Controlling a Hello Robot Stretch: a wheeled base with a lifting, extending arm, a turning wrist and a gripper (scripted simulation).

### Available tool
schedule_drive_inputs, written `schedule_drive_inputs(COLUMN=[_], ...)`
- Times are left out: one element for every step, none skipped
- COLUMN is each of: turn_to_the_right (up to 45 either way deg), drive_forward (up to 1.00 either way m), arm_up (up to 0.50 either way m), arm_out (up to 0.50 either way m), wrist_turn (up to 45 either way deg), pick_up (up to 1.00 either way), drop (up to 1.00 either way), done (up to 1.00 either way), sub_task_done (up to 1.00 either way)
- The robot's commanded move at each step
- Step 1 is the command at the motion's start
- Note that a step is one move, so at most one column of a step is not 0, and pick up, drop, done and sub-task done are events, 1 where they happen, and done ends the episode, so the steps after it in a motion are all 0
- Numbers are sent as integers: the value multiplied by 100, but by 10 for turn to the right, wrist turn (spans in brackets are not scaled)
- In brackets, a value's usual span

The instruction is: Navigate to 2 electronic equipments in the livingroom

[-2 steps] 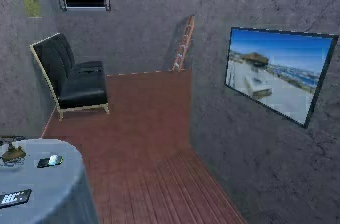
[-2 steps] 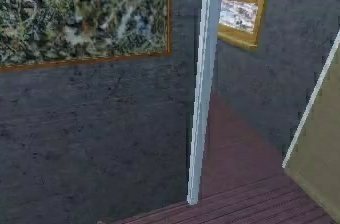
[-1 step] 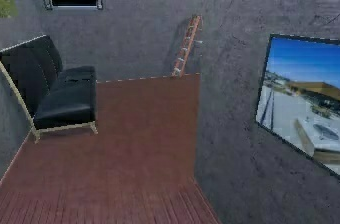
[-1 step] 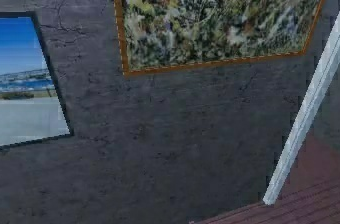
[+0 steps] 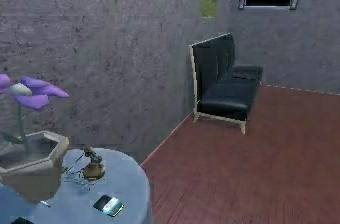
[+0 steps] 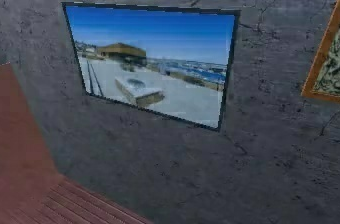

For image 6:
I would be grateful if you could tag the black framed window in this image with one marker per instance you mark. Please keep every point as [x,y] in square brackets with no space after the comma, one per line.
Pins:
[151,66]

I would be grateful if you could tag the orange framed wall picture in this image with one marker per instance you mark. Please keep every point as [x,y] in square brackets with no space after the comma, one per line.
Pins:
[339,60]

